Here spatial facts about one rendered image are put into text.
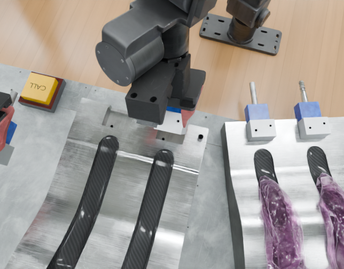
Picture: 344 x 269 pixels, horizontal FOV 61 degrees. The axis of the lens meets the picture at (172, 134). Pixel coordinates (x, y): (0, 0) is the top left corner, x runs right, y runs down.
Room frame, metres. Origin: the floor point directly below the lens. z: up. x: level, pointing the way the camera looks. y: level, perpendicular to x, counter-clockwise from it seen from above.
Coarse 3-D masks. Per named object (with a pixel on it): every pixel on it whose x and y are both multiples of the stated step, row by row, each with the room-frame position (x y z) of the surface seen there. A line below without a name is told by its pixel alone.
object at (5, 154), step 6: (12, 96) 0.22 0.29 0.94; (12, 102) 0.20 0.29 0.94; (12, 126) 0.16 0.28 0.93; (12, 132) 0.15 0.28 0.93; (6, 138) 0.14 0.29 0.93; (6, 144) 0.13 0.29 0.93; (6, 150) 0.12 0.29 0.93; (12, 150) 0.12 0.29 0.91; (0, 156) 0.10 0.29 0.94; (6, 156) 0.11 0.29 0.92; (0, 162) 0.10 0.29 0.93; (6, 162) 0.10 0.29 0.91
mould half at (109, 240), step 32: (96, 128) 0.18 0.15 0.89; (192, 128) 0.19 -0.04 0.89; (64, 160) 0.11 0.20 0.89; (128, 160) 0.12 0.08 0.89; (192, 160) 0.12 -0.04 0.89; (64, 192) 0.05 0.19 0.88; (128, 192) 0.06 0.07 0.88; (192, 192) 0.06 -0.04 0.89; (32, 224) 0.00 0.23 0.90; (64, 224) 0.00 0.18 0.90; (96, 224) 0.00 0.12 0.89; (128, 224) 0.00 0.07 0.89; (160, 224) 0.01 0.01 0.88; (32, 256) -0.05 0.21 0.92; (96, 256) -0.05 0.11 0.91; (160, 256) -0.04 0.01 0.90
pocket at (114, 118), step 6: (108, 108) 0.22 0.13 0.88; (114, 108) 0.23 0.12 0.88; (108, 114) 0.22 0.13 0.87; (114, 114) 0.22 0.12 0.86; (120, 114) 0.22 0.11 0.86; (126, 114) 0.22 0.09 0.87; (108, 120) 0.21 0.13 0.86; (114, 120) 0.21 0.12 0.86; (120, 120) 0.21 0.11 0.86; (126, 120) 0.21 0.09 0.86; (108, 126) 0.19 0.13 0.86; (114, 126) 0.19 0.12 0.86; (120, 126) 0.19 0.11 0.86; (126, 126) 0.19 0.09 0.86
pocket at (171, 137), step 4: (160, 132) 0.18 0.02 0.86; (164, 132) 0.18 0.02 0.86; (168, 132) 0.18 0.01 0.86; (156, 136) 0.17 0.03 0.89; (160, 136) 0.18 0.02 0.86; (164, 136) 0.18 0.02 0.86; (168, 136) 0.18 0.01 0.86; (172, 136) 0.18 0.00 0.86; (176, 136) 0.18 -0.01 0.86; (180, 136) 0.18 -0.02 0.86; (184, 136) 0.18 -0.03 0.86; (168, 140) 0.17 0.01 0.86; (172, 140) 0.17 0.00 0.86; (176, 140) 0.17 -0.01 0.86; (180, 140) 0.17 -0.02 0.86; (180, 144) 0.16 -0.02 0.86
